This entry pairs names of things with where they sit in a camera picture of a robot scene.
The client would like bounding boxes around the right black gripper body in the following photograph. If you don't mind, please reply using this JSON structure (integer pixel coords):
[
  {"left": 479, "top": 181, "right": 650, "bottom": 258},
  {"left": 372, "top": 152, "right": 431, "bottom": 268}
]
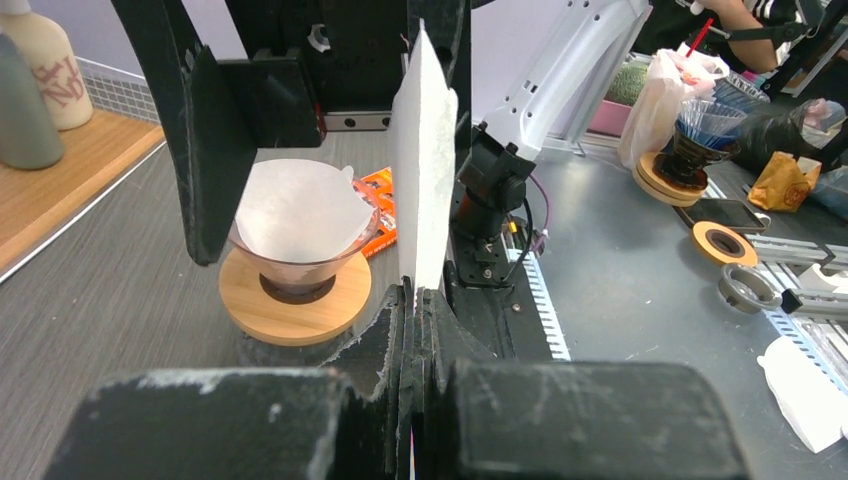
[{"left": 220, "top": 1, "right": 408, "bottom": 148}]

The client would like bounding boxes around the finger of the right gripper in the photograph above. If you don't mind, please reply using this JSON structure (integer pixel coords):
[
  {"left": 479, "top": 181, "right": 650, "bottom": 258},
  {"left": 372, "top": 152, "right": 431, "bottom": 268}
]
[
  {"left": 112, "top": 0, "right": 257, "bottom": 266},
  {"left": 406, "top": 0, "right": 472, "bottom": 133}
]

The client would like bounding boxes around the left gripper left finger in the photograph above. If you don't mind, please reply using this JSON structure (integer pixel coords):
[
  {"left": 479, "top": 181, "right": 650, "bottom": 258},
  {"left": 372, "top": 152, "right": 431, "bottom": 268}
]
[{"left": 46, "top": 285, "right": 406, "bottom": 479}]

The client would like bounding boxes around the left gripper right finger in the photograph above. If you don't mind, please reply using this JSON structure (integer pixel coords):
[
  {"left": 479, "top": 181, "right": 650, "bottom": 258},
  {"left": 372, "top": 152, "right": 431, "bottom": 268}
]
[{"left": 410, "top": 290, "right": 749, "bottom": 479}]

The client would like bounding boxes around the white paper coffee filter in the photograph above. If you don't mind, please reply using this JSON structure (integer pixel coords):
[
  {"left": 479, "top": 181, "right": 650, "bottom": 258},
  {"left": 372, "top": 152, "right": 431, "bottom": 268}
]
[{"left": 235, "top": 159, "right": 374, "bottom": 263}]

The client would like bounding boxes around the pink transparent plastic dripper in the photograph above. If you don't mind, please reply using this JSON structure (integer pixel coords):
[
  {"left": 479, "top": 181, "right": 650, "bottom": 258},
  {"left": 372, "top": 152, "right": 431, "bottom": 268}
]
[{"left": 228, "top": 192, "right": 381, "bottom": 304}]

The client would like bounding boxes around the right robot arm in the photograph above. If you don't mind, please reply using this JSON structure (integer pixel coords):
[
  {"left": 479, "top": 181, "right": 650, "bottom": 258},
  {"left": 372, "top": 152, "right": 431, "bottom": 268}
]
[{"left": 113, "top": 1, "right": 649, "bottom": 288}]

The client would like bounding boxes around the white filter on bench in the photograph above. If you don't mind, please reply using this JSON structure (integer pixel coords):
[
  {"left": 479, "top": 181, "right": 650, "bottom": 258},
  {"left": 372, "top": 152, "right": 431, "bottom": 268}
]
[{"left": 757, "top": 337, "right": 847, "bottom": 454}]

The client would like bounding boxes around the orange razor box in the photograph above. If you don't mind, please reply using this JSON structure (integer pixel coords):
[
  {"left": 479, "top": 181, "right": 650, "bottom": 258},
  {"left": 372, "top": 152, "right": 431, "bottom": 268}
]
[{"left": 352, "top": 166, "right": 399, "bottom": 260}]

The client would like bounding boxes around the green grey cup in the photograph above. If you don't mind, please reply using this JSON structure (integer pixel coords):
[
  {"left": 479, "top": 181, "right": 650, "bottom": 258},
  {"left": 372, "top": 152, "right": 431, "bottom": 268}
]
[{"left": 1, "top": 32, "right": 64, "bottom": 170}]

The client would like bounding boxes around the white printed paper cup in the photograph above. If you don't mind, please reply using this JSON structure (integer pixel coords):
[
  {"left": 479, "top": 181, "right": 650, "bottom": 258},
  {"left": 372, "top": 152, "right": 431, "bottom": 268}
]
[{"left": 1, "top": 0, "right": 94, "bottom": 131}]

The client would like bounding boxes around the white plastic bag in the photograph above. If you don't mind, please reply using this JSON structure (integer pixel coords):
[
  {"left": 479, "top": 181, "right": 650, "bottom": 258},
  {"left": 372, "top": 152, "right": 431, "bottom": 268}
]
[{"left": 617, "top": 44, "right": 730, "bottom": 169}]

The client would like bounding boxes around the black smartphone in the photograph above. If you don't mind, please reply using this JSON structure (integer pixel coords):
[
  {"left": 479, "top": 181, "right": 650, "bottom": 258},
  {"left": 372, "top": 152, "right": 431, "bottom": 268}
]
[{"left": 674, "top": 198, "right": 771, "bottom": 234}]

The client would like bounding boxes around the yellow paper bag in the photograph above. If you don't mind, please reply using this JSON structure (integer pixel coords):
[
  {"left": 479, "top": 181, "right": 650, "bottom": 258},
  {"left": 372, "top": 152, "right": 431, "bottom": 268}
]
[{"left": 747, "top": 151, "right": 821, "bottom": 212}]

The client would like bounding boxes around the white wire wooden shelf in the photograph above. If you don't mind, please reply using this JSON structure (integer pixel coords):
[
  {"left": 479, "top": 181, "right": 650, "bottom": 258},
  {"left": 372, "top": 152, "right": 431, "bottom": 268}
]
[{"left": 1, "top": 58, "right": 165, "bottom": 280}]

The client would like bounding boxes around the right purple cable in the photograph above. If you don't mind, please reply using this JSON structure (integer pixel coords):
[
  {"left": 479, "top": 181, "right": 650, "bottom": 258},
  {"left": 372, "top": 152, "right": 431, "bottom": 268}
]
[{"left": 526, "top": 173, "right": 552, "bottom": 256}]

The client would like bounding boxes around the grey metal ring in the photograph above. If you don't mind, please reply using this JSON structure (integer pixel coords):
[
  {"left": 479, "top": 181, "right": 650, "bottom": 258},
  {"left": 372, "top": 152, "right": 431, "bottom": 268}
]
[{"left": 718, "top": 262, "right": 784, "bottom": 315}]

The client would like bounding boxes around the spare wooden ring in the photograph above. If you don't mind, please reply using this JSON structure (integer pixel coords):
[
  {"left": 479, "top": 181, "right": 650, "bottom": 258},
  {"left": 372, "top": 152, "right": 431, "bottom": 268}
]
[{"left": 690, "top": 221, "right": 759, "bottom": 268}]

